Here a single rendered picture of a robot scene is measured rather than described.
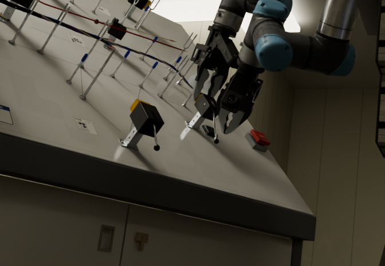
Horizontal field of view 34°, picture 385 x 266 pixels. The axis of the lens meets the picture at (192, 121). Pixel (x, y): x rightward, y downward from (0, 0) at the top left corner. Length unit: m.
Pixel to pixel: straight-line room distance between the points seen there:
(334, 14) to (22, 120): 0.68
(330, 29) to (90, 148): 0.56
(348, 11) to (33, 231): 0.78
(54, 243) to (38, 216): 0.07
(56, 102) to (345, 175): 5.76
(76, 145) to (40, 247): 0.21
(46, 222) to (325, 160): 5.92
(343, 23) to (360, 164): 5.64
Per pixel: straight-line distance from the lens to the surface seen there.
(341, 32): 1.40
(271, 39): 1.36
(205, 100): 1.69
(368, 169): 6.98
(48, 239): 1.30
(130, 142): 1.42
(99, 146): 1.36
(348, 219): 6.92
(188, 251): 1.51
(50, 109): 1.38
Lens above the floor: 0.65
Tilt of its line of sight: 14 degrees up
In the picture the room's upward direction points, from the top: 8 degrees clockwise
